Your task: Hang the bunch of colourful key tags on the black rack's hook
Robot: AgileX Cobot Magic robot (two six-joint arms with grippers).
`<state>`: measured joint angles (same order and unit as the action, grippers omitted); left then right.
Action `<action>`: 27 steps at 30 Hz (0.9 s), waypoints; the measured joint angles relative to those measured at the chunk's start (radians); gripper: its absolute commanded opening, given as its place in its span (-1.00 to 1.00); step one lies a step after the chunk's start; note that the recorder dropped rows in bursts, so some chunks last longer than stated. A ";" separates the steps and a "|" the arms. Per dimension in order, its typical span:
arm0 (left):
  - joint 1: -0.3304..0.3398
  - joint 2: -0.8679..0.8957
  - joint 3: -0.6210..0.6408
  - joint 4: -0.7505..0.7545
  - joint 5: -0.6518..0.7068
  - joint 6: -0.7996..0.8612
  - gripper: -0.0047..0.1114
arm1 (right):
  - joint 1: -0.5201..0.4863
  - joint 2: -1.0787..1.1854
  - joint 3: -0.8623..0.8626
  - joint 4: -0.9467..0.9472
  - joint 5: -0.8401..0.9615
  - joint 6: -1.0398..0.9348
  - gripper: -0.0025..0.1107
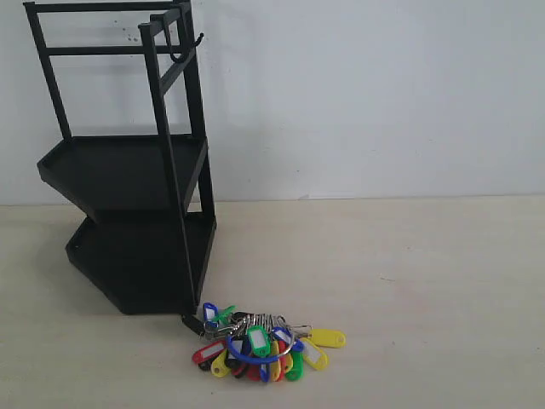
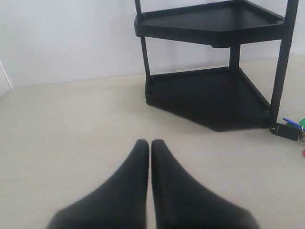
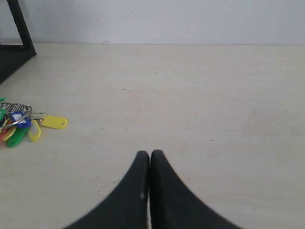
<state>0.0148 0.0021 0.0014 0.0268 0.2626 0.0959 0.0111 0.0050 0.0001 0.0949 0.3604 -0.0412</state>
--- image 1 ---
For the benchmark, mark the black two-tier metal rack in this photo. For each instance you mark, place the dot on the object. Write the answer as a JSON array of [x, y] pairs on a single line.
[[148, 203]]

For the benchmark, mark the colourful key tag bunch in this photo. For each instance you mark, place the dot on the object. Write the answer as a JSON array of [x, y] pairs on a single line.
[[264, 348]]

